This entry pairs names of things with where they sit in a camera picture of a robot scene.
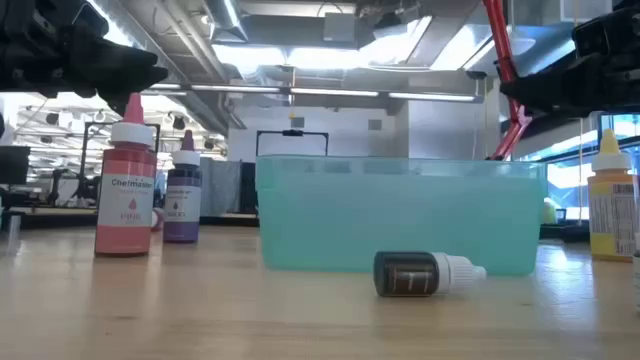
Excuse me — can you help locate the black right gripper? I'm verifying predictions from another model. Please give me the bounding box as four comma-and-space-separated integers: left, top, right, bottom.
499, 0, 640, 120

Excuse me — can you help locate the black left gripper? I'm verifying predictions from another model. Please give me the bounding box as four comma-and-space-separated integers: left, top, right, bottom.
0, 0, 170, 117

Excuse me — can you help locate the pink food coloring bottle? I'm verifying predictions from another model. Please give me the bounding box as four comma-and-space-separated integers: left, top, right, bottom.
93, 92, 158, 259

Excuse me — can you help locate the yellow food coloring bottle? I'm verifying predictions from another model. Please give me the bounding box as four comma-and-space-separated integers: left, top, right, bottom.
586, 128, 640, 263

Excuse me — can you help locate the purple food coloring bottle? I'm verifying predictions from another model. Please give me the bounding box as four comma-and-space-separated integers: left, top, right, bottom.
162, 129, 203, 245

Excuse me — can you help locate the small black dropper bottle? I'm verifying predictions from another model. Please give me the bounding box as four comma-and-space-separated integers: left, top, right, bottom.
372, 249, 488, 299

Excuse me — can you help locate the red desk lamp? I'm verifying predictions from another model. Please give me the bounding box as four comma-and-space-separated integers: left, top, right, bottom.
481, 0, 534, 162

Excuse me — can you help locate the ceiling light bar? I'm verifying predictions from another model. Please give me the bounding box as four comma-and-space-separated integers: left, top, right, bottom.
387, 91, 476, 104
289, 87, 380, 99

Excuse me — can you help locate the black monitor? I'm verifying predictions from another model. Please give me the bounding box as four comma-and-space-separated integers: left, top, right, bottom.
0, 144, 32, 186

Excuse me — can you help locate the grey cabinet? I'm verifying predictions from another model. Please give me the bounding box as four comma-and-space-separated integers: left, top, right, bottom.
199, 157, 243, 217

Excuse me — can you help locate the dark background workbench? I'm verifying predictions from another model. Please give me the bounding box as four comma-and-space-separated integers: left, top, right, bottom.
19, 205, 101, 230

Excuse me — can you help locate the teal translucent plastic bin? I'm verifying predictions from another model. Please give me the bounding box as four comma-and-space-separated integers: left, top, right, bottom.
254, 153, 549, 277

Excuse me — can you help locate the silver ventilation duct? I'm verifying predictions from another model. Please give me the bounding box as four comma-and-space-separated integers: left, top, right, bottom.
202, 0, 250, 44

